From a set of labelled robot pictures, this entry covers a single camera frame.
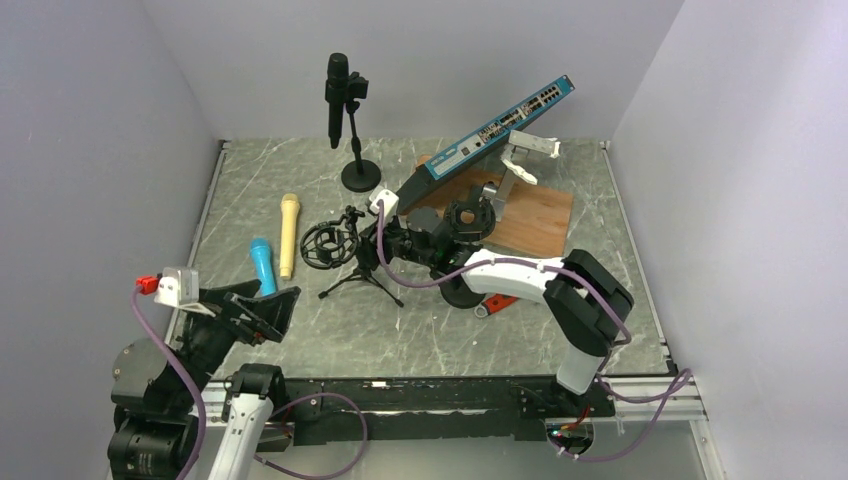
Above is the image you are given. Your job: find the cream yellow microphone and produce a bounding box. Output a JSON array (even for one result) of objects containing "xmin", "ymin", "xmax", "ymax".
[{"xmin": 279, "ymin": 193, "xmax": 300, "ymax": 280}]

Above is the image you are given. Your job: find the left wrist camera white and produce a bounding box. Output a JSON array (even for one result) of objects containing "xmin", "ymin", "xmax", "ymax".
[{"xmin": 135, "ymin": 267, "xmax": 203, "ymax": 312}]

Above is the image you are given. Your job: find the black round base stand rear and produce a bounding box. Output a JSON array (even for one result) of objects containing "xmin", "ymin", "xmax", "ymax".
[{"xmin": 340, "ymin": 71, "xmax": 382, "ymax": 193}]

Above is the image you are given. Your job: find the black microphone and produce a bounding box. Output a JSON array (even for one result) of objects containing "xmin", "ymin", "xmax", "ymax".
[{"xmin": 325, "ymin": 52, "xmax": 349, "ymax": 149}]

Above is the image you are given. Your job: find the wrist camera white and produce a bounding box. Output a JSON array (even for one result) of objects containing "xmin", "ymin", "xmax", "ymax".
[
  {"xmin": 135, "ymin": 267, "xmax": 203, "ymax": 312},
  {"xmin": 368, "ymin": 188, "xmax": 399, "ymax": 218}
]

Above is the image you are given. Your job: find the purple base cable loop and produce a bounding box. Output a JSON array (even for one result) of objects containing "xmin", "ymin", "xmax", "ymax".
[{"xmin": 251, "ymin": 393, "xmax": 369, "ymax": 480}]

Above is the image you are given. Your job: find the blue network switch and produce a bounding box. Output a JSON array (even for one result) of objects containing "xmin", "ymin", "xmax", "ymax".
[{"xmin": 396, "ymin": 75, "xmax": 574, "ymax": 214}]

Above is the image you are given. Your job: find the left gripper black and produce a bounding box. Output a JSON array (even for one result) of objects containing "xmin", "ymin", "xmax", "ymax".
[{"xmin": 169, "ymin": 279, "xmax": 299, "ymax": 410}]

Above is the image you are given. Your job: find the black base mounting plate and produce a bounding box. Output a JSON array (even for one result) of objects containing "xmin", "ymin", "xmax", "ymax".
[{"xmin": 268, "ymin": 375, "xmax": 616, "ymax": 446}]

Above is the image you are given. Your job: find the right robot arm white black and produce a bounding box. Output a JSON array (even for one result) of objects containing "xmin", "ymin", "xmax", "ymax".
[{"xmin": 370, "ymin": 200, "xmax": 635, "ymax": 415}]

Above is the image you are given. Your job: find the red handled adjustable wrench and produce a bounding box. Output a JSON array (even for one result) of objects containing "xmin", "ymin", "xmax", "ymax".
[{"xmin": 473, "ymin": 294, "xmax": 518, "ymax": 318}]

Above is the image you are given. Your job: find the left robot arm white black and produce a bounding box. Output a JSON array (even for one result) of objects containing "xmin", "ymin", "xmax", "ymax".
[{"xmin": 107, "ymin": 276, "xmax": 301, "ymax": 479}]

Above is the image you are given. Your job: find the black tripod shock mount stand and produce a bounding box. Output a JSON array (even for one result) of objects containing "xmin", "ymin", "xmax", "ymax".
[{"xmin": 299, "ymin": 205, "xmax": 404, "ymax": 308}]

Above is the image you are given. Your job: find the wooden board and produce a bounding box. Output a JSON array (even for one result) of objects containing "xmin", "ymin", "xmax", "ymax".
[{"xmin": 411, "ymin": 168, "xmax": 574, "ymax": 258}]

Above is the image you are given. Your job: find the white metal bracket stand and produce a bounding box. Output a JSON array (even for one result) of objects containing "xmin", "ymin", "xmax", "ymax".
[{"xmin": 492, "ymin": 130, "xmax": 561, "ymax": 221}]

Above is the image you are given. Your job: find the blue microphone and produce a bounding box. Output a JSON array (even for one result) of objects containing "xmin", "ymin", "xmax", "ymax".
[{"xmin": 250, "ymin": 238, "xmax": 277, "ymax": 296}]

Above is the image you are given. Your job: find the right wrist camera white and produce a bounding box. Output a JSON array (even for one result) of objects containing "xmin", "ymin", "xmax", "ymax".
[{"xmin": 368, "ymin": 188, "xmax": 399, "ymax": 218}]

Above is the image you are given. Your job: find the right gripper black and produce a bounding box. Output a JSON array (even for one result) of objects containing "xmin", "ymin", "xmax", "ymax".
[{"xmin": 349, "ymin": 211, "xmax": 435, "ymax": 269}]

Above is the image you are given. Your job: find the black shock mount desk stand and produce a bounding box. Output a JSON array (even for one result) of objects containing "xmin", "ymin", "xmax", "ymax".
[{"xmin": 439, "ymin": 185, "xmax": 496, "ymax": 309}]

